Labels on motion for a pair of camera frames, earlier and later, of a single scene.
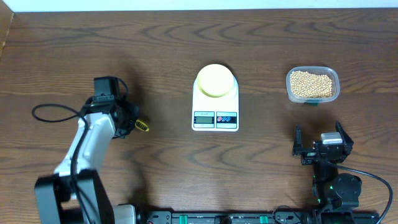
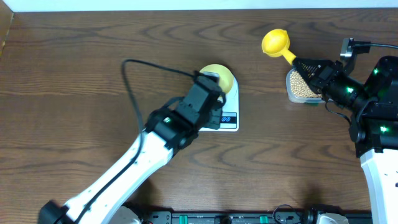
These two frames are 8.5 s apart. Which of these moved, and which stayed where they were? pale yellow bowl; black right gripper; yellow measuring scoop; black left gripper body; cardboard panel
Moved: yellow measuring scoop; black left gripper body; black right gripper
Stayed: cardboard panel; pale yellow bowl
